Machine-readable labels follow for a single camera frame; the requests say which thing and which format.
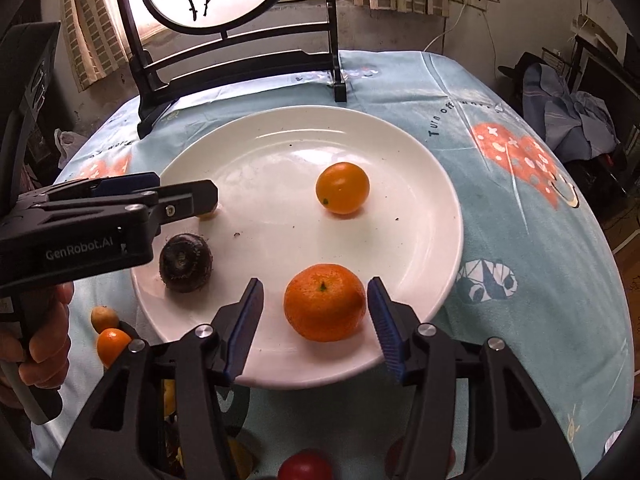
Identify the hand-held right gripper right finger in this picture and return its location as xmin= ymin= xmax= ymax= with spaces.
xmin=366 ymin=276 xmax=583 ymax=480

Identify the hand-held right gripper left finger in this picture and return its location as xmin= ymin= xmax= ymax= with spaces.
xmin=52 ymin=277 xmax=265 ymax=480

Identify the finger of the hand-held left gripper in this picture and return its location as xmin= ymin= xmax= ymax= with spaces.
xmin=47 ymin=171 xmax=161 ymax=200
xmin=17 ymin=180 xmax=220 ymax=237

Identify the dark water chestnut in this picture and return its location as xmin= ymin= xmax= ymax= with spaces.
xmin=159 ymin=234 xmax=213 ymax=293

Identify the mandarin orange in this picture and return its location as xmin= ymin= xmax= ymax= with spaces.
xmin=283 ymin=263 xmax=367 ymax=342

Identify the white round plate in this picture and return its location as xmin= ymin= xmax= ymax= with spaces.
xmin=131 ymin=106 xmax=464 ymax=390

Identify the red cherry tomato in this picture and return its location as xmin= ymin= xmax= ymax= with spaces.
xmin=276 ymin=450 xmax=334 ymax=480

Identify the person's left hand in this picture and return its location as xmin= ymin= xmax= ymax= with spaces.
xmin=0 ymin=282 xmax=75 ymax=408

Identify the white plastic bag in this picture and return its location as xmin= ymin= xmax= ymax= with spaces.
xmin=54 ymin=129 xmax=91 ymax=161

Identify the light blue printed tablecloth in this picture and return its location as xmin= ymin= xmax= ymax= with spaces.
xmin=30 ymin=50 xmax=636 ymax=480

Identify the round painted table screen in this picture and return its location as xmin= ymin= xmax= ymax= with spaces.
xmin=111 ymin=0 xmax=347 ymax=140

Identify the blue grey clothes pile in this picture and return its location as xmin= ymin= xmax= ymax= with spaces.
xmin=522 ymin=62 xmax=621 ymax=161

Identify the black hat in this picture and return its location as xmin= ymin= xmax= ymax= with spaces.
xmin=498 ymin=52 xmax=536 ymax=81

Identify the white power cable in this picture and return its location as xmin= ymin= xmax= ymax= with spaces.
xmin=422 ymin=2 xmax=468 ymax=55

